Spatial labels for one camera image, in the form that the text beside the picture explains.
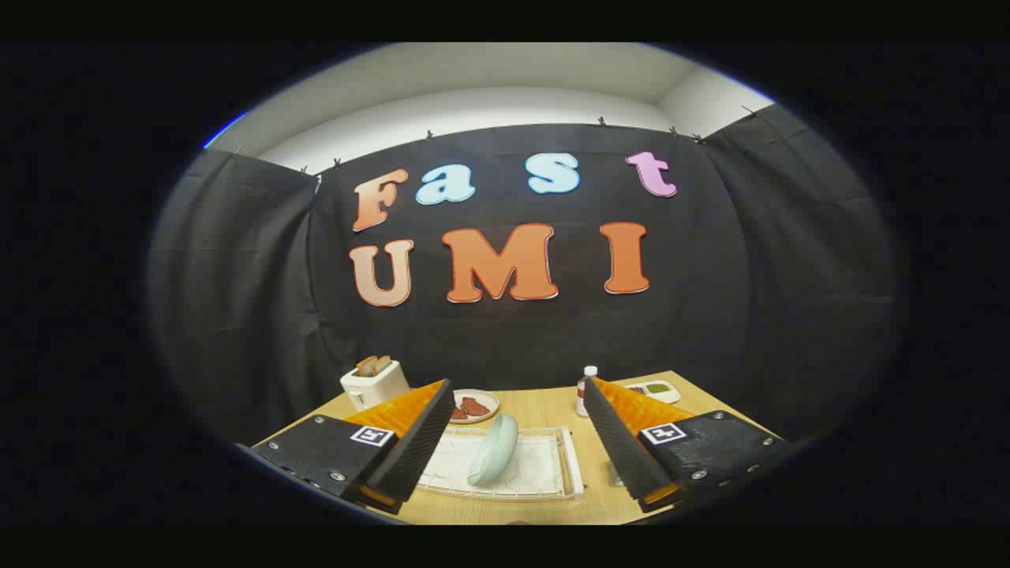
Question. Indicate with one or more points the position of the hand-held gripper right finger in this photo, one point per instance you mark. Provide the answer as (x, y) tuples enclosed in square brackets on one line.
[(619, 450)]

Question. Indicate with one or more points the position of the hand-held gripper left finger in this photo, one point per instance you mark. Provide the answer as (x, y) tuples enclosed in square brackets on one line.
[(418, 450)]

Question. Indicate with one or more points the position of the mint green plate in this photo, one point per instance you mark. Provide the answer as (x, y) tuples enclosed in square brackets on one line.
[(493, 454)]

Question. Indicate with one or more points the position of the white dish rack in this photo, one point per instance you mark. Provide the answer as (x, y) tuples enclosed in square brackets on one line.
[(536, 465)]

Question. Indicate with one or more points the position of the cream round dish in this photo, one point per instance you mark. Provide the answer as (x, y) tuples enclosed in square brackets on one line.
[(493, 402)]

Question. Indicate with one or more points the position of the clear bottle with red label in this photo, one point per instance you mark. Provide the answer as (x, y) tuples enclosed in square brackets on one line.
[(581, 394)]

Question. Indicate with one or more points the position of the white toaster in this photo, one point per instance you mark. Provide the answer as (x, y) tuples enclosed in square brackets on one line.
[(379, 388)]

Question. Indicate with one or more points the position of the white divided tray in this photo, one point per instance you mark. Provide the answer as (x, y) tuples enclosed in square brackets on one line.
[(669, 394)]

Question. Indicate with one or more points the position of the brown toast slice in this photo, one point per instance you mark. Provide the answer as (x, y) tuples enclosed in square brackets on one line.
[(383, 364), (366, 366)]

